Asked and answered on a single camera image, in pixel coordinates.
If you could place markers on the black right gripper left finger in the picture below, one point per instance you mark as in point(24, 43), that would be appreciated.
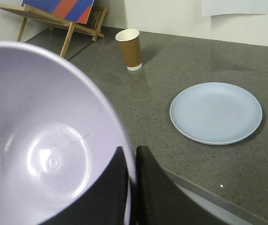
point(104, 203)

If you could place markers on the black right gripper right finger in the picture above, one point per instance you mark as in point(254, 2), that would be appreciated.
point(160, 201)

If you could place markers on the purple plastic bowl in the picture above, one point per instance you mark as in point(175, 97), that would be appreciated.
point(58, 133)

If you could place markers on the light blue plate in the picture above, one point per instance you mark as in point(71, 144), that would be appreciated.
point(216, 113)

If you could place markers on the brown paper cup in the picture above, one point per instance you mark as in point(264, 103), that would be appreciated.
point(129, 44)

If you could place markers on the wooden dish rack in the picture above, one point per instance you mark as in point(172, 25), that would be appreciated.
point(95, 20)

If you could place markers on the blue red board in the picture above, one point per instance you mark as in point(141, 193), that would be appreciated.
point(72, 10)

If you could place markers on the white paper sheet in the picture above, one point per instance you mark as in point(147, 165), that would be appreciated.
point(227, 7)

